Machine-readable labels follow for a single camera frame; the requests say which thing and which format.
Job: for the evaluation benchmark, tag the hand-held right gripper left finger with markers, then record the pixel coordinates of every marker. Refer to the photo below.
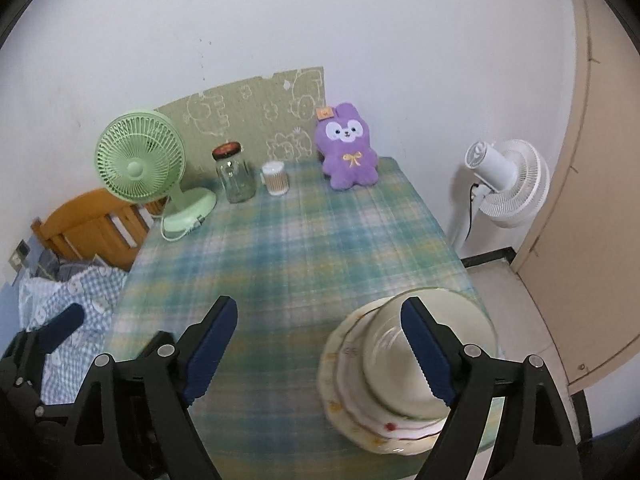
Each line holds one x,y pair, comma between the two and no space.
210,350

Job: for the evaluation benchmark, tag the white standing fan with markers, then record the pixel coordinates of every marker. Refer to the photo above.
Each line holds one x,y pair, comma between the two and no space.
492,162

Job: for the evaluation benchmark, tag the beige door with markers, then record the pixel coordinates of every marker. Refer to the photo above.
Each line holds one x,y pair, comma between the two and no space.
590,210

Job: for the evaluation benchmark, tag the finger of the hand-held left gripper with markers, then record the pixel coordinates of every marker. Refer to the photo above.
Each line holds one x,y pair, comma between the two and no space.
60,330

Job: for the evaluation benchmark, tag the purple plush bunny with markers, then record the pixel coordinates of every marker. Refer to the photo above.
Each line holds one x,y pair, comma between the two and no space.
347,160

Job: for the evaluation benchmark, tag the dark wall switch plate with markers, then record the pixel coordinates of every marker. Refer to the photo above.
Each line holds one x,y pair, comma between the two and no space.
23,247

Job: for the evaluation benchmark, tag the round yellow flower plate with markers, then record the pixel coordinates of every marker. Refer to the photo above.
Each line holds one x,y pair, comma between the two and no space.
345,377

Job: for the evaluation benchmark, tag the green desk fan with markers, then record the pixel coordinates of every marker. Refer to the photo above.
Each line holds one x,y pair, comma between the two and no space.
135,165

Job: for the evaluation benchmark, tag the glass jar with dark lid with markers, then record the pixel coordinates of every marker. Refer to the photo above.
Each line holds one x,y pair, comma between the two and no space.
235,180

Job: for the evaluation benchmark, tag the grey plaid cloth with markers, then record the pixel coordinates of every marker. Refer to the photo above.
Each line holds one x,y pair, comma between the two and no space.
50,265

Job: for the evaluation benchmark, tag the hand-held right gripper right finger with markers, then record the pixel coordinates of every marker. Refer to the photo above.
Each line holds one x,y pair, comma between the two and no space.
425,350

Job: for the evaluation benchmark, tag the blue checked printed blanket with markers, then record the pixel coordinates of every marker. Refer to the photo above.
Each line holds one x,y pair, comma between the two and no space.
95,290

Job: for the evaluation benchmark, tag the white wall socket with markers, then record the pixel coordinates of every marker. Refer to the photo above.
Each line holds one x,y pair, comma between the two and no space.
16,260

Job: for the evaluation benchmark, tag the white cotton swab container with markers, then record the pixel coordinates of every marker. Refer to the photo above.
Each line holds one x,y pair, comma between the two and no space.
276,180

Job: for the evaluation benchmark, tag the scalloped yellow flower plate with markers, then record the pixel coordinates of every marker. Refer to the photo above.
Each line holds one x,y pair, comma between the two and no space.
330,365

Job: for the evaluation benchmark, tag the wooden bed headboard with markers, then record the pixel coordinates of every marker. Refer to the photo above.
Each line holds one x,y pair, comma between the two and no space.
75,220

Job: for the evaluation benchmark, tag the green printed board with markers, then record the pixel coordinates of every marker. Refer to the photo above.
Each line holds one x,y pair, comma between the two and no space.
240,105

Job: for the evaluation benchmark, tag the floral ceramic bowl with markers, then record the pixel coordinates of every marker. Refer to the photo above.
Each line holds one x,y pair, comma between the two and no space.
400,408
390,355

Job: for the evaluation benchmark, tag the small red flower plate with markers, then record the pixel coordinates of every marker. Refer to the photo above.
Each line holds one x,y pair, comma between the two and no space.
395,427

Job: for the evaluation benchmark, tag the plaid tablecloth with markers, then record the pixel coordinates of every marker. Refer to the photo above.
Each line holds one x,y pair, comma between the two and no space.
300,260

